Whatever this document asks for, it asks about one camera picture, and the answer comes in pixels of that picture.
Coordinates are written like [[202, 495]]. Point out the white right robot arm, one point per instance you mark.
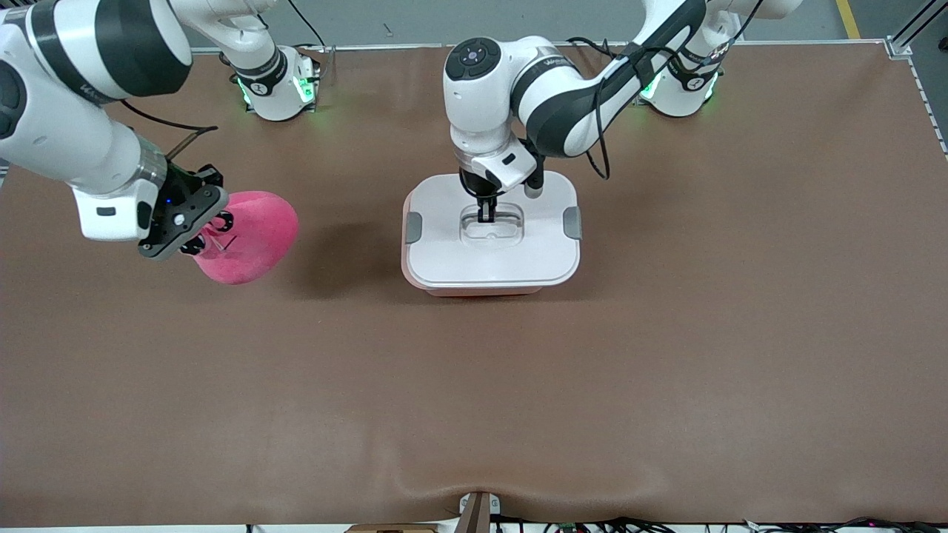
[[67, 96]]

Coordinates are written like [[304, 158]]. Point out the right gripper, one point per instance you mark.
[[175, 183]]

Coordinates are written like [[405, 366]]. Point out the aluminium table edge rail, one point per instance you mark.
[[392, 46]]

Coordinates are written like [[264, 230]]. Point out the translucent pinkish storage box base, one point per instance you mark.
[[474, 292]]

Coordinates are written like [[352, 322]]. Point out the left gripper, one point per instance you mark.
[[475, 186]]

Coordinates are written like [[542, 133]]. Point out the metal table edge bracket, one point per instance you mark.
[[476, 514]]

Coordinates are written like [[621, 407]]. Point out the pink plush toy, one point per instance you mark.
[[255, 237]]

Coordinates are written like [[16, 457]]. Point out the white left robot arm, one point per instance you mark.
[[563, 104]]

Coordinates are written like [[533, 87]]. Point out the large table cover mat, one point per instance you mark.
[[474, 400]]

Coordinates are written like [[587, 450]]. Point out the aluminium frame struts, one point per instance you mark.
[[900, 46]]

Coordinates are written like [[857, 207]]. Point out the white box lid grey latches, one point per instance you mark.
[[489, 255]]

